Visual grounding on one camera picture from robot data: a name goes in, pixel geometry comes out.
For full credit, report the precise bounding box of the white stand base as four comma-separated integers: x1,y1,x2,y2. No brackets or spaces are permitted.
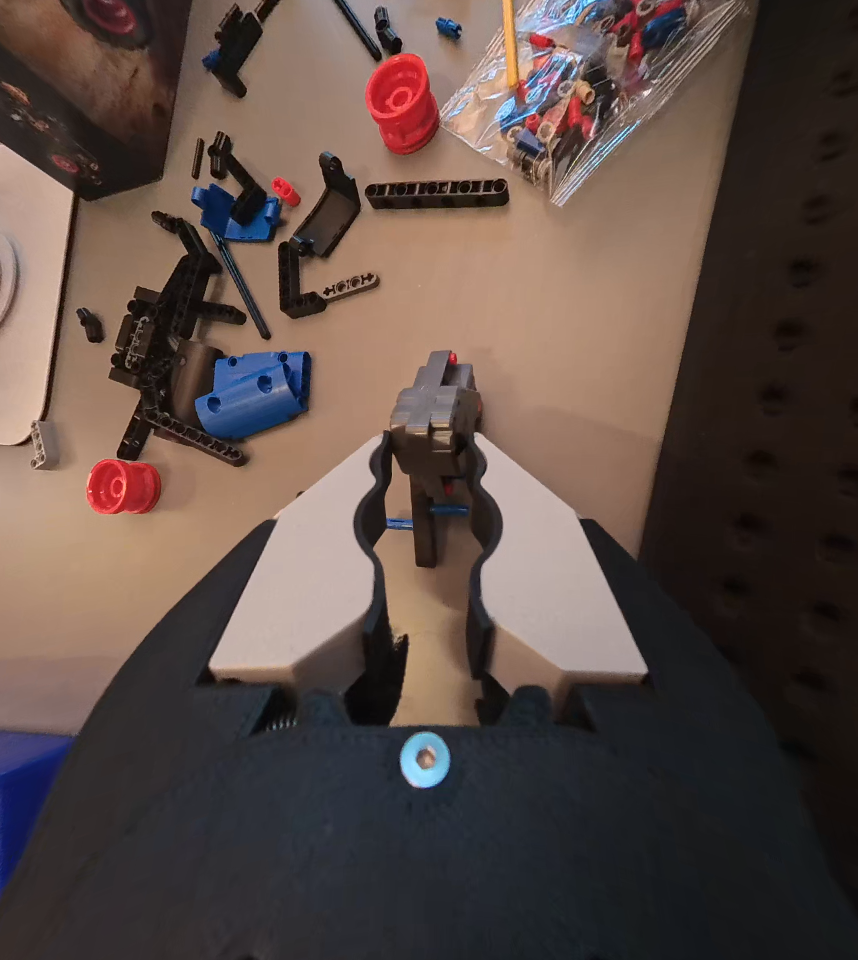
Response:
0,142,78,445

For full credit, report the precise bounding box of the black curved mudguard panel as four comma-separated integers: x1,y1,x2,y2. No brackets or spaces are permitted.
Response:
290,151,363,258

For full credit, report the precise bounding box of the long black axle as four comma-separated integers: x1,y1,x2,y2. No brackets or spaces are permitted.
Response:
333,0,384,63

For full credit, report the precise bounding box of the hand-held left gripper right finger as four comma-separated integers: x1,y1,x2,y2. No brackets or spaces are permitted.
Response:
466,431,651,691

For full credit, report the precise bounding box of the yellow axle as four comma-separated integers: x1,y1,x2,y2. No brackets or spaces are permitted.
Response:
501,0,522,89

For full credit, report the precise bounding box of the printed toy set box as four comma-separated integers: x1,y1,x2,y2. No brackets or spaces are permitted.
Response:
0,0,192,202

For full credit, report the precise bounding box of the long blue pin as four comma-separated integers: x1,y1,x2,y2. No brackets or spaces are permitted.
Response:
384,506,469,531

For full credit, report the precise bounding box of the blue plastic bin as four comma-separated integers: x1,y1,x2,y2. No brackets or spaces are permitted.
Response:
0,726,76,933

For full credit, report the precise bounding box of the dark perforated panel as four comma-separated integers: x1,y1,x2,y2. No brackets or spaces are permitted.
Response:
637,0,858,960

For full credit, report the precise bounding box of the black bent beam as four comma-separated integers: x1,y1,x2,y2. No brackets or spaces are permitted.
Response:
219,153,269,226

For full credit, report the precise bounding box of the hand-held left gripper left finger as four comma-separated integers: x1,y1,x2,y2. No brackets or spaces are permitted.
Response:
207,429,393,702

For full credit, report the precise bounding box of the dark long axle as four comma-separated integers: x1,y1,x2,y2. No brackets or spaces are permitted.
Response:
210,228,273,341

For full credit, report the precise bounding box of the black curved shell panel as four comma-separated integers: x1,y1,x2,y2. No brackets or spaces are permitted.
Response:
172,337,229,423

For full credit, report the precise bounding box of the black beam chassis assembly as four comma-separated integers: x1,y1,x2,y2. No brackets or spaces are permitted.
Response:
108,221,250,468

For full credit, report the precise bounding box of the grey desk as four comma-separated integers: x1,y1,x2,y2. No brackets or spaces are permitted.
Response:
0,0,762,740

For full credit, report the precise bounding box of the red wheel hub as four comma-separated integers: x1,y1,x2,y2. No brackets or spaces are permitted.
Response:
363,52,443,156
86,458,162,516

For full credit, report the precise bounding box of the small bag of red parts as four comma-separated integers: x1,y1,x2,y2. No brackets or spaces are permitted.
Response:
440,0,753,207

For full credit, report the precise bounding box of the blue curved shell panel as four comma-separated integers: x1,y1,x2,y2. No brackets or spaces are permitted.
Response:
193,350,315,441

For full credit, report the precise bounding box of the light grey short beam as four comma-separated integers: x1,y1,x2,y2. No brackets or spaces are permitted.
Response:
30,420,64,471

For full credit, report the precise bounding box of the grey pull-back motor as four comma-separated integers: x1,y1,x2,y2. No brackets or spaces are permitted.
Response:
390,348,484,481

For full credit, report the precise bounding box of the long black beam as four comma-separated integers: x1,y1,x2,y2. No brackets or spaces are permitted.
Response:
363,177,510,211

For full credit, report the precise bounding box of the blue flat panel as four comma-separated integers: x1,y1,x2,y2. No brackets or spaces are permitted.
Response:
189,183,282,243

